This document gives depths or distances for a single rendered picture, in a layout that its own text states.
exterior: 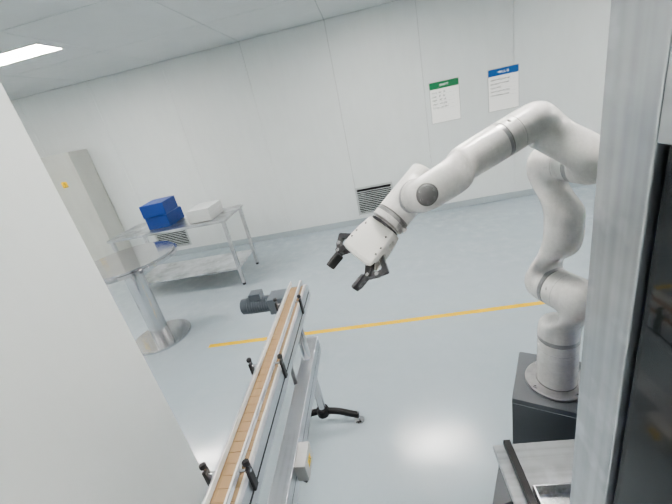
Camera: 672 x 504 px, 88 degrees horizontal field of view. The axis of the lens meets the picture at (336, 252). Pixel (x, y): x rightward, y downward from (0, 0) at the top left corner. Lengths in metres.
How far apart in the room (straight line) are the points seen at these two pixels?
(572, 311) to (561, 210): 0.28
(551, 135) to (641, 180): 0.66
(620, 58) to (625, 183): 0.10
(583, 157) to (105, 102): 6.42
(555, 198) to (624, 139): 0.77
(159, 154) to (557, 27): 5.97
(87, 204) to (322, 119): 3.96
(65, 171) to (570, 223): 6.62
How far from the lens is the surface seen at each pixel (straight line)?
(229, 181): 6.05
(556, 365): 1.37
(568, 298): 1.18
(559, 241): 1.15
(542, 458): 1.25
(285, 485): 1.68
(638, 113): 0.36
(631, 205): 0.37
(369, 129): 5.56
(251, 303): 2.15
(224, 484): 1.28
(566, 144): 1.02
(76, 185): 6.86
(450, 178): 0.78
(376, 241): 0.81
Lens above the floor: 1.87
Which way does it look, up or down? 22 degrees down
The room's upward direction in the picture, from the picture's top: 13 degrees counter-clockwise
